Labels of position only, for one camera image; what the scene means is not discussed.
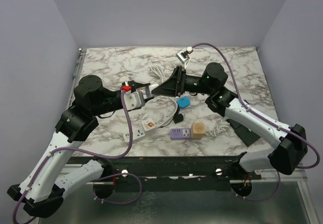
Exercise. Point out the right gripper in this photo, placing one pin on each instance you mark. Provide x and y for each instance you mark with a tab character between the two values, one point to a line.
175	84

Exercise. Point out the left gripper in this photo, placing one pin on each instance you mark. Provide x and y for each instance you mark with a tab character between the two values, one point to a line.
134	85

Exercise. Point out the blue charger plug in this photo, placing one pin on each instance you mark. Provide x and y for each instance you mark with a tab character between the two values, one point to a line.
183	102

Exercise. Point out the white cube socket adapter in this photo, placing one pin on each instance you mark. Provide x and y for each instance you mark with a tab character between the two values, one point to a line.
148	125

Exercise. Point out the white power strip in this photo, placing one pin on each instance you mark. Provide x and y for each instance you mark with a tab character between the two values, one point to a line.
136	134

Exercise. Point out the purple power strip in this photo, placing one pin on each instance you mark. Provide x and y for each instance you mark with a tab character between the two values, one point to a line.
180	134

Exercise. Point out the beige cube socket adapter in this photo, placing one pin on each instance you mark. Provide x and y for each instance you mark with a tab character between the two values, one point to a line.
197	130

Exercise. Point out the small white charger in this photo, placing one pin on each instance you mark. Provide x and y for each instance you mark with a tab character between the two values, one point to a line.
148	89

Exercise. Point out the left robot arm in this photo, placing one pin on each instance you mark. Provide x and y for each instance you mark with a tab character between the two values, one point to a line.
43	192

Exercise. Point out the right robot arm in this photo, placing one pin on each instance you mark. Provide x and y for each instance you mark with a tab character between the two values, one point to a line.
287	147

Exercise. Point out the black flat pad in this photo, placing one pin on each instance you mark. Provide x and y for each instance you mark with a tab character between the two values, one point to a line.
245	135

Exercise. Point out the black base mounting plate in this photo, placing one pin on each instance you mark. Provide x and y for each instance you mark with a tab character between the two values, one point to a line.
172	174

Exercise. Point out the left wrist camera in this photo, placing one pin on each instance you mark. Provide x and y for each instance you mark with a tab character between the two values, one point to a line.
134	100

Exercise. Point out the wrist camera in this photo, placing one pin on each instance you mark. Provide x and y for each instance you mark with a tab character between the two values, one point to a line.
134	100
184	56

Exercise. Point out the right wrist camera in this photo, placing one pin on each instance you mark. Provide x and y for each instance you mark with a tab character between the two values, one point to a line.
184	56

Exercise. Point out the black charger with cable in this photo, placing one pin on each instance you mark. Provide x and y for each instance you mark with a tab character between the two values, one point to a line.
178	117

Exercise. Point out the aluminium frame rail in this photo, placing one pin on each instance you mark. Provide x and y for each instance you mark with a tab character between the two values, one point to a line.
73	82

